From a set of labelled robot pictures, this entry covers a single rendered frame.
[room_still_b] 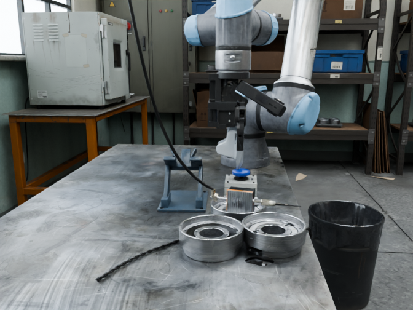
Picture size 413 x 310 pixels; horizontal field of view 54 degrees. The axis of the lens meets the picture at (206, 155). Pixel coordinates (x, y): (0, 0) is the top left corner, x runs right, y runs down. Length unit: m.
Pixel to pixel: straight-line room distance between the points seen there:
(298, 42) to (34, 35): 2.21
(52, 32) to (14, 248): 2.37
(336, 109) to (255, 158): 3.65
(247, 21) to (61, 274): 0.57
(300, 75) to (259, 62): 2.98
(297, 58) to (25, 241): 0.80
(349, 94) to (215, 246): 4.26
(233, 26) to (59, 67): 2.25
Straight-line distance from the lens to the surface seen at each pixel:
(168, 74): 4.50
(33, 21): 3.08
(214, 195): 0.77
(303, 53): 1.17
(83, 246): 0.72
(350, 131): 4.25
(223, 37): 0.85
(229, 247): 0.64
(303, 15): 1.20
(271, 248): 0.65
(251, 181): 0.90
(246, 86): 0.86
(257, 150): 1.19
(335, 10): 4.26
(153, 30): 4.55
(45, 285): 0.63
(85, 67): 2.93
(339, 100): 4.79
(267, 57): 4.13
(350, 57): 4.29
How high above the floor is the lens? 1.10
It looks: 13 degrees down
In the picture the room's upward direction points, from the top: straight up
